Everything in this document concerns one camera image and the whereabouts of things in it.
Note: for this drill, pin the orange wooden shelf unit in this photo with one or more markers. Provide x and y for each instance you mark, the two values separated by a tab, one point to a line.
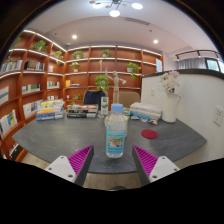
83	66

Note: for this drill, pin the black track light rail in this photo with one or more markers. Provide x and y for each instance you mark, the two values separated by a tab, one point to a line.
196	51

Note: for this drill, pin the dark chair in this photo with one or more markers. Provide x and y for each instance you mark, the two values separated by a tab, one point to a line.
93	97

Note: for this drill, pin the tan chair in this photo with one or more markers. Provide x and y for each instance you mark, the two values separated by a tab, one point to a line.
130	98

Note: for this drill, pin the pink white flower bouquet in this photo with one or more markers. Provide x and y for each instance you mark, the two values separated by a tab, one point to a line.
169	83

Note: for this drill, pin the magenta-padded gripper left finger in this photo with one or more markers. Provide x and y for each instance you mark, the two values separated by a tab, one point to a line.
60	166

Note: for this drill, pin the white wall switch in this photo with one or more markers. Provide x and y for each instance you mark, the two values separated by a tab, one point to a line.
152	91

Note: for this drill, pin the colourful book stack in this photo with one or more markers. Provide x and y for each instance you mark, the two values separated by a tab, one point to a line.
50	111

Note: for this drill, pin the wooden artist mannequin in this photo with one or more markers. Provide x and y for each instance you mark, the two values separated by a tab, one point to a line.
115	86

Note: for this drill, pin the branched ceiling lamp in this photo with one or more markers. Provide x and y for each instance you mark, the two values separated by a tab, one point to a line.
114	12

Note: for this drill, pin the ceiling air vent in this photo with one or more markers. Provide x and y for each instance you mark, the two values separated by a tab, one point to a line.
137	21

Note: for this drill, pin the window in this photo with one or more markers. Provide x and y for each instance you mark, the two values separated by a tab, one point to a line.
213	64

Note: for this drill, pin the white ceramic vase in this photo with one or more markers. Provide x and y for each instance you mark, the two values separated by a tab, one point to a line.
170	110

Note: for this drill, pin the flat round red coaster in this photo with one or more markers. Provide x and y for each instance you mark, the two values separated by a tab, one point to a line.
149	134

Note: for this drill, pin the round recessed ceiling light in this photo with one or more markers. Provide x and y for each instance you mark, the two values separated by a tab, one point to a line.
155	41
74	36

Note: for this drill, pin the grey curtain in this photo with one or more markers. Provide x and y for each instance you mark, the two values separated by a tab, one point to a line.
190	63

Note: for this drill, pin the small painted stone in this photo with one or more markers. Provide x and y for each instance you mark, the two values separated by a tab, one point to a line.
134	117
152	122
144	119

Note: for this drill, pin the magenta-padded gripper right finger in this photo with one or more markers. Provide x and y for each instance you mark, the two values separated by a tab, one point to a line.
163	166

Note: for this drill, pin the clear blue-capped water bottle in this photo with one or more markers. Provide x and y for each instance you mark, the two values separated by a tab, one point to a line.
116	133

